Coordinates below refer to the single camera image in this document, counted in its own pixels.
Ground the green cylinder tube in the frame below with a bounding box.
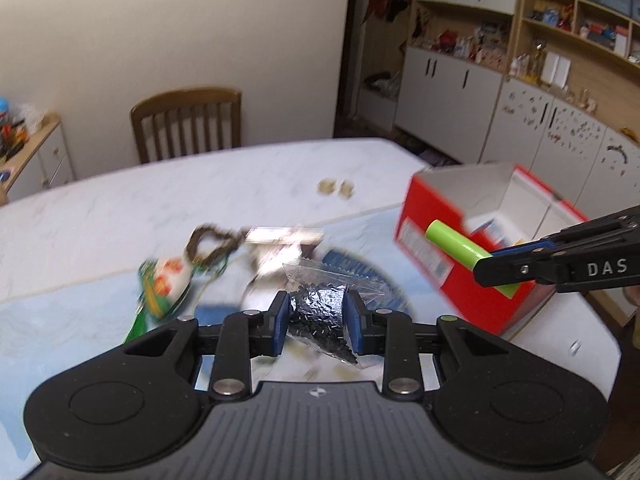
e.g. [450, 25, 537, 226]
[425, 220, 491, 271]

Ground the bag of black beads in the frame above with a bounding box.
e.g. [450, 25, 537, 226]
[284, 250, 409, 367]

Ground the green white embroidered pouch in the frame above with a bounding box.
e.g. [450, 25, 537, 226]
[125, 256, 194, 342]

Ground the red white cardboard box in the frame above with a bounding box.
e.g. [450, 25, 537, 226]
[395, 162, 587, 335]

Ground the beige tape roll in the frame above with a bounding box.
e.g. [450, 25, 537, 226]
[317, 178, 336, 196]
[338, 180, 355, 200]

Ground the blue illustrated table mat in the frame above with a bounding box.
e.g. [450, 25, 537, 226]
[0, 206, 501, 466]

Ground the dark wooden chair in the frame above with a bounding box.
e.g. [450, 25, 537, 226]
[129, 87, 242, 165]

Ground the white drawer sideboard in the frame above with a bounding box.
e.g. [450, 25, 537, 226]
[1, 112, 76, 205]

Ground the white wall cabinet unit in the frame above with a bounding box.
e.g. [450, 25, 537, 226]
[358, 0, 639, 217]

